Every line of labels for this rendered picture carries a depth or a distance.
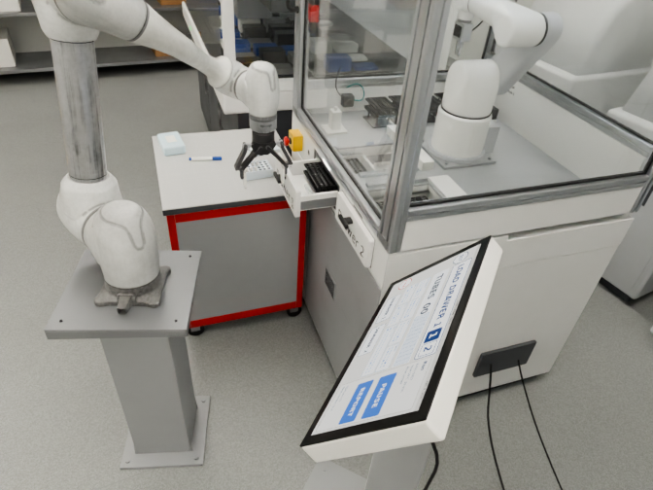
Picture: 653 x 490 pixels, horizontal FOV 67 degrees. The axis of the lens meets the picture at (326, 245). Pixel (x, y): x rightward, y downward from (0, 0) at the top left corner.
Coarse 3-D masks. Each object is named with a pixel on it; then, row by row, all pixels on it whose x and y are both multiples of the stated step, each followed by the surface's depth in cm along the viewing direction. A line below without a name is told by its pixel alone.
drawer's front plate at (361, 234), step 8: (336, 200) 173; (344, 200) 167; (336, 208) 175; (344, 208) 167; (352, 208) 163; (336, 216) 176; (344, 216) 168; (352, 216) 161; (352, 224) 162; (360, 224) 157; (344, 232) 171; (352, 232) 163; (360, 232) 157; (368, 232) 153; (352, 240) 164; (360, 240) 158; (368, 240) 151; (360, 248) 159; (368, 248) 152; (360, 256) 160; (368, 256) 154; (368, 264) 156
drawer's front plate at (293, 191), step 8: (280, 168) 186; (288, 168) 181; (288, 176) 177; (280, 184) 190; (288, 184) 178; (296, 184) 173; (288, 192) 180; (296, 192) 169; (288, 200) 182; (296, 200) 171; (296, 208) 173; (296, 216) 175
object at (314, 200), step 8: (296, 160) 193; (304, 160) 193; (312, 160) 194; (320, 160) 195; (296, 168) 194; (304, 168) 195; (296, 176) 195; (304, 176) 195; (304, 192) 186; (320, 192) 176; (328, 192) 176; (336, 192) 177; (304, 200) 175; (312, 200) 175; (320, 200) 176; (328, 200) 178; (304, 208) 176; (312, 208) 177
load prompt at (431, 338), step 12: (456, 264) 110; (468, 264) 105; (456, 276) 105; (444, 288) 104; (456, 288) 100; (444, 300) 99; (444, 312) 95; (432, 324) 95; (444, 324) 91; (432, 336) 91; (420, 348) 90; (432, 348) 87
